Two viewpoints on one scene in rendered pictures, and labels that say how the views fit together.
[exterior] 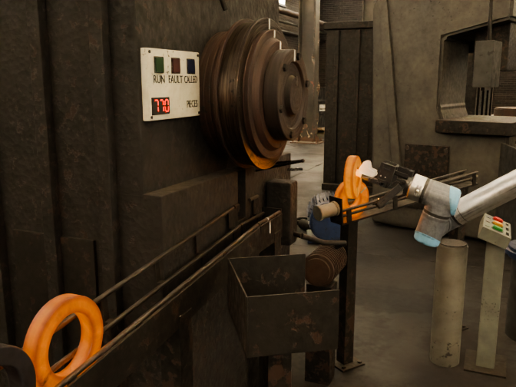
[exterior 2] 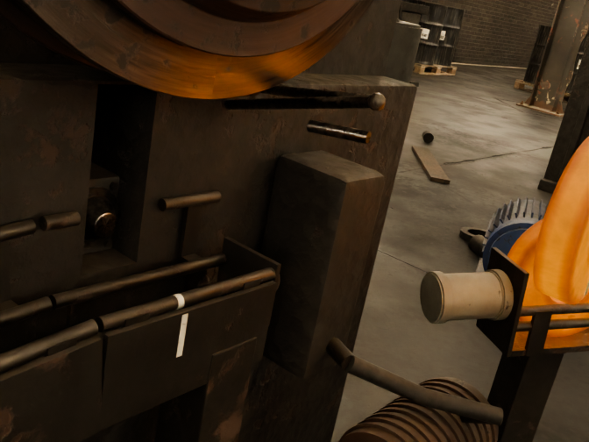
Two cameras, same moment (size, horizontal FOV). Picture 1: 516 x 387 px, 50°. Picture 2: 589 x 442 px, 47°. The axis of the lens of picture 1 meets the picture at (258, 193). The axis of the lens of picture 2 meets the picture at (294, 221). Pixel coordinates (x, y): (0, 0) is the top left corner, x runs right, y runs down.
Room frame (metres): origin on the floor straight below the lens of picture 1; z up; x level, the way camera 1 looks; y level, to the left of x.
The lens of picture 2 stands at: (1.31, -0.23, 0.97)
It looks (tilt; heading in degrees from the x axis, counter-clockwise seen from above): 19 degrees down; 13
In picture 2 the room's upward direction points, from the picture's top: 11 degrees clockwise
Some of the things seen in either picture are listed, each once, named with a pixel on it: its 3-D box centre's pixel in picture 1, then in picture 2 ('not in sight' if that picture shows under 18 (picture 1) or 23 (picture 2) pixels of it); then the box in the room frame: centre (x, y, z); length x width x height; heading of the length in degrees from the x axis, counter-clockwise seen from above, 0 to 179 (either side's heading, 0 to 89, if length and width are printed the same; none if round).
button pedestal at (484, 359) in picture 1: (491, 294); not in sight; (2.13, -0.95, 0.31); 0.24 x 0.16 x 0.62; 157
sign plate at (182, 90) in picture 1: (173, 84); not in sight; (1.53, 0.23, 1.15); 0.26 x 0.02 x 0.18; 157
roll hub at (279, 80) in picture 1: (288, 95); not in sight; (1.76, -0.09, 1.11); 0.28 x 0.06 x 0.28; 157
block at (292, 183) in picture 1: (281, 211); (309, 262); (2.02, -0.09, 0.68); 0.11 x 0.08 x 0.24; 67
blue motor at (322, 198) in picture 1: (327, 216); (524, 245); (4.03, -0.52, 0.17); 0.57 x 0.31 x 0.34; 177
